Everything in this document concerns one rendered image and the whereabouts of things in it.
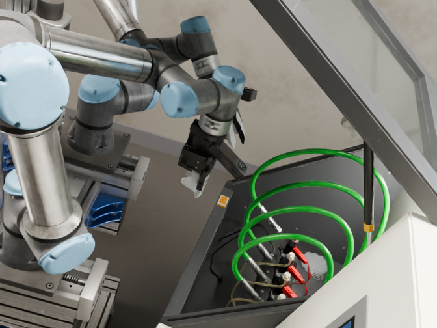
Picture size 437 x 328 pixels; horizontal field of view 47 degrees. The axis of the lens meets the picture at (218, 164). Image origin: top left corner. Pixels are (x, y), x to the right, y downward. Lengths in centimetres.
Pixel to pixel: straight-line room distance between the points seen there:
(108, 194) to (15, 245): 54
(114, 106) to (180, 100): 57
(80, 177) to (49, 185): 74
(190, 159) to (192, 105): 21
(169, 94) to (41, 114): 33
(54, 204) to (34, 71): 31
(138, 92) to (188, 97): 60
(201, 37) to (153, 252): 168
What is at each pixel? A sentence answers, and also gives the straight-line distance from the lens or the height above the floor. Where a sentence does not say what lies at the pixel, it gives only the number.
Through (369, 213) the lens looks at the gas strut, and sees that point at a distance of 101.
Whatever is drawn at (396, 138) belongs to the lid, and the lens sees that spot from 90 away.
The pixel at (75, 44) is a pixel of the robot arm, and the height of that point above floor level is 160.
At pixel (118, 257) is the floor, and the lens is 276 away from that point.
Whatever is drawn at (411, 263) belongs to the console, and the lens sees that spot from 86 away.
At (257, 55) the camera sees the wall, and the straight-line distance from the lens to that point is 315.
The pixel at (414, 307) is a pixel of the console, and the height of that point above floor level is 155.
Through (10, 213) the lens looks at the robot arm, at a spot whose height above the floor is 119.
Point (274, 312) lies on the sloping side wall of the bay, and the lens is 119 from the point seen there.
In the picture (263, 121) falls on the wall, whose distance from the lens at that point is 334.
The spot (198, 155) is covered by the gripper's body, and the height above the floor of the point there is 135.
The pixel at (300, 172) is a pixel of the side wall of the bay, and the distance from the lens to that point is 172.
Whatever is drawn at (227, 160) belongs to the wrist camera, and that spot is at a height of 136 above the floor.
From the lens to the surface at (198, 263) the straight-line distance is 151.
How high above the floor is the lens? 203
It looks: 34 degrees down
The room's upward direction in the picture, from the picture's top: 20 degrees clockwise
